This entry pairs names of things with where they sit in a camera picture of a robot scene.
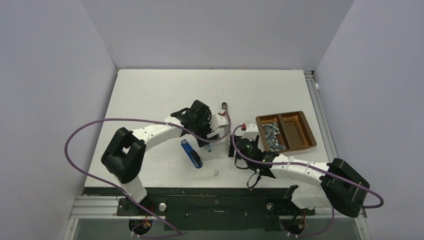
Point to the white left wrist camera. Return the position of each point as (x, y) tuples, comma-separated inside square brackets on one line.
[(218, 121)]

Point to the aluminium frame rail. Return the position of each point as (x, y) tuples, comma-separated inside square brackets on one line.
[(154, 94)]

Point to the light blue staple box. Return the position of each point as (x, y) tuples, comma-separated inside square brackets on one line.
[(209, 148)]

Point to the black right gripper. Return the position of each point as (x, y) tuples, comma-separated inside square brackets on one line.
[(256, 141)]

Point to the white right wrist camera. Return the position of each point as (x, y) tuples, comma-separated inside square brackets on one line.
[(251, 132)]

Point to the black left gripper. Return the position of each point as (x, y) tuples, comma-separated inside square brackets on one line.
[(206, 119)]

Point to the silver black stapler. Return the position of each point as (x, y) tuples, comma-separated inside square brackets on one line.
[(224, 107)]

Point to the blue stapler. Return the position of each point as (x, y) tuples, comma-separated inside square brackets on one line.
[(192, 154)]

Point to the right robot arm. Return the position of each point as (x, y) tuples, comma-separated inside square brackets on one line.
[(332, 184)]

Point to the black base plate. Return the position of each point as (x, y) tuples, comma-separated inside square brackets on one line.
[(192, 209)]

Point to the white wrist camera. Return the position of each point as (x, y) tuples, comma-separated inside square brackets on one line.
[(251, 132), (218, 121)]

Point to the brown plastic divided tray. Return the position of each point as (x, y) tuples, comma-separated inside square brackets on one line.
[(294, 127)]

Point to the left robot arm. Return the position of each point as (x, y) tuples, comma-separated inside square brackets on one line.
[(124, 155)]

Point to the pile of grey staples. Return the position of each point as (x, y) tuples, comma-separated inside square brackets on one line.
[(272, 133)]

